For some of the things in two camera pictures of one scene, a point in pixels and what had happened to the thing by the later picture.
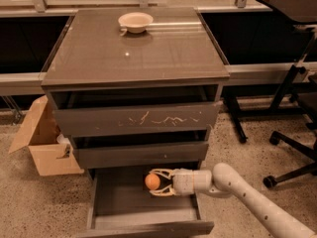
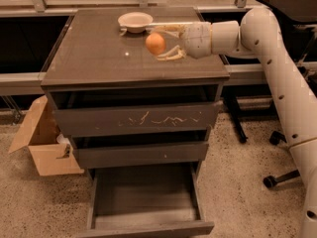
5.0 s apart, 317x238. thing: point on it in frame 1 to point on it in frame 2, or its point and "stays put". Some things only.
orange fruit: (152, 181) to (155, 43)
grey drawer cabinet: (137, 89) stays put
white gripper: (182, 181) to (197, 40)
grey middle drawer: (140, 155) stays put
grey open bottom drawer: (121, 204) stays put
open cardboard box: (52, 151) stays put
